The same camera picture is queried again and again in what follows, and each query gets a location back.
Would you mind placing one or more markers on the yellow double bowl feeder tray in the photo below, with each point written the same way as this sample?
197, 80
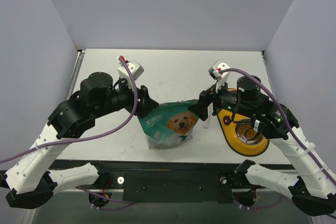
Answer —
228, 128

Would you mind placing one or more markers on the near steel bowl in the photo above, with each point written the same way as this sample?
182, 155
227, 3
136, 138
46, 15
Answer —
257, 141

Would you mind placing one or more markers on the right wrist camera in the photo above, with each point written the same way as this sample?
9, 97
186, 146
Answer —
216, 72

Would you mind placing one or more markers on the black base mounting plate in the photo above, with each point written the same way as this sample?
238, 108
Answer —
152, 182

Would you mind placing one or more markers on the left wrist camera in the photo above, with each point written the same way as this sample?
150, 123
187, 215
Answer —
129, 69

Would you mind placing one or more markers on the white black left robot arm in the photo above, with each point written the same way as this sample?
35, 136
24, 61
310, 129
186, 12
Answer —
31, 182

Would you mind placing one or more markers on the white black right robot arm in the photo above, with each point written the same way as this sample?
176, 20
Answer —
312, 189

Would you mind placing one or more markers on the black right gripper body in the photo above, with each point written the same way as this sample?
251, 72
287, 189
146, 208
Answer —
206, 100

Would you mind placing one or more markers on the green white dog food bag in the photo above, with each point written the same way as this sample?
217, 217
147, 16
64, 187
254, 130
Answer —
169, 125

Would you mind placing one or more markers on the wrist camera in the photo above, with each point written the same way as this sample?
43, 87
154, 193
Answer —
216, 72
129, 69

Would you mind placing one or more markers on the brown kibble in near bowl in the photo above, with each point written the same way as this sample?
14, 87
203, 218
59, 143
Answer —
246, 133

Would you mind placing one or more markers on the clear plastic scoop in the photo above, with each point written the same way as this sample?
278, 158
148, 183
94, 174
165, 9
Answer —
209, 115

